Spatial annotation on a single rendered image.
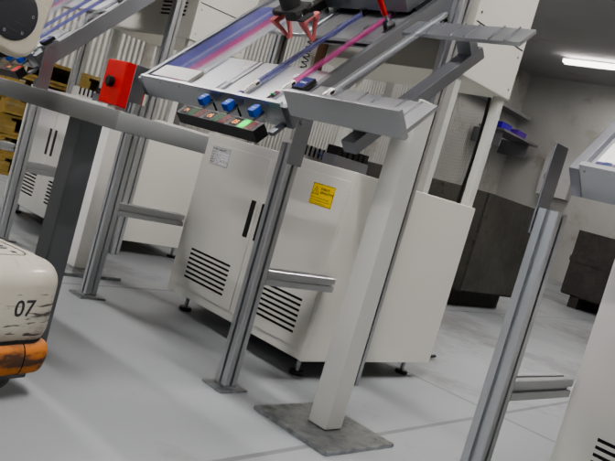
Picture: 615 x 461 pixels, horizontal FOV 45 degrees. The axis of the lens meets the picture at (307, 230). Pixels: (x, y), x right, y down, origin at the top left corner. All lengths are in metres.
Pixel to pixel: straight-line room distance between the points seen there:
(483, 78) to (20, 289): 1.58
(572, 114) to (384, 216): 10.60
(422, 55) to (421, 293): 0.77
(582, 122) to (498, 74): 9.64
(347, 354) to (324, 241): 0.45
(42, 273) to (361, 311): 0.71
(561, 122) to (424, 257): 9.95
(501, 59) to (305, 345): 1.13
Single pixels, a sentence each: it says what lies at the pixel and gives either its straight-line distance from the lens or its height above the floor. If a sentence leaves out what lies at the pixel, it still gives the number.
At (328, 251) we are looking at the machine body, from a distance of 2.07.
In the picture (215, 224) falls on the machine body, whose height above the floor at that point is 0.33.
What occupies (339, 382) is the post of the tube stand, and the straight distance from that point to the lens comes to 1.76.
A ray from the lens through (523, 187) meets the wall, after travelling 12.26.
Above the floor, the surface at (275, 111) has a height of 0.71.
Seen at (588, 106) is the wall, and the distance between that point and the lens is 12.18.
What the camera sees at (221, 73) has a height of 0.79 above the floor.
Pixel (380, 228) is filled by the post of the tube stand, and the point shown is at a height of 0.51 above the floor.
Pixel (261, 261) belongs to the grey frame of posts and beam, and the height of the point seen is 0.34.
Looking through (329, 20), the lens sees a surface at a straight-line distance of 2.33.
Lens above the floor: 0.59
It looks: 5 degrees down
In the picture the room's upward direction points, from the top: 16 degrees clockwise
